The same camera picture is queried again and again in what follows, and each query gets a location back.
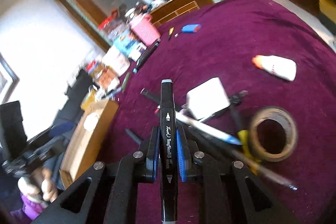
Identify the small orange black cutter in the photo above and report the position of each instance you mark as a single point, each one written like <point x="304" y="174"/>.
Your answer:
<point x="171" y="31"/>

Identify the pink woven cup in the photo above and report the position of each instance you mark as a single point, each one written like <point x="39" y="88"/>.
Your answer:
<point x="142" y="26"/>

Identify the yellow handled tool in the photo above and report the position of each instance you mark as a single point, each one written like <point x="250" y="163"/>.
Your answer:
<point x="248" y="159"/>

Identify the cardboard tray box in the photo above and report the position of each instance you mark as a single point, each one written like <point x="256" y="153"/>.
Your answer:
<point x="86" y="140"/>

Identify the green marker pen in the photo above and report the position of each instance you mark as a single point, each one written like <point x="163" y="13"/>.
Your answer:
<point x="124" y="84"/>

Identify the left white gloved hand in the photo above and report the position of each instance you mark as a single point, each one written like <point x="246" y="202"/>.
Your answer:
<point x="39" y="188"/>

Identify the black tape roll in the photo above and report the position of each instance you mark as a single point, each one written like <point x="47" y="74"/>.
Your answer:
<point x="273" y="134"/>

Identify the black art marker pen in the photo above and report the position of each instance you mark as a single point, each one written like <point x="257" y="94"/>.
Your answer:
<point x="168" y="153"/>

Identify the purple velvet tablecloth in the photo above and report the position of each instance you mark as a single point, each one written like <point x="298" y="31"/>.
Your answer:
<point x="232" y="33"/>

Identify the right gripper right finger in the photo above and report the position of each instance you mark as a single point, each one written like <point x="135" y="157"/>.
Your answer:
<point x="188" y="170"/>

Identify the black markers group on table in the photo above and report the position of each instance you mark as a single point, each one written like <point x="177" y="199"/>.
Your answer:
<point x="144" y="57"/>

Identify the white square box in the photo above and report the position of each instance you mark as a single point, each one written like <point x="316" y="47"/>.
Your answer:
<point x="207" y="99"/>

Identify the blue rectangular eraser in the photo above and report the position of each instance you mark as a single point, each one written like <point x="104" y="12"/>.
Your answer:
<point x="191" y="28"/>

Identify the white blue pen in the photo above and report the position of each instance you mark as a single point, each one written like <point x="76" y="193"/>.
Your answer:
<point x="221" y="135"/>

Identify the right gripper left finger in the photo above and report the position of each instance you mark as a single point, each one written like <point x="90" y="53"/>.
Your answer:
<point x="150" y="149"/>

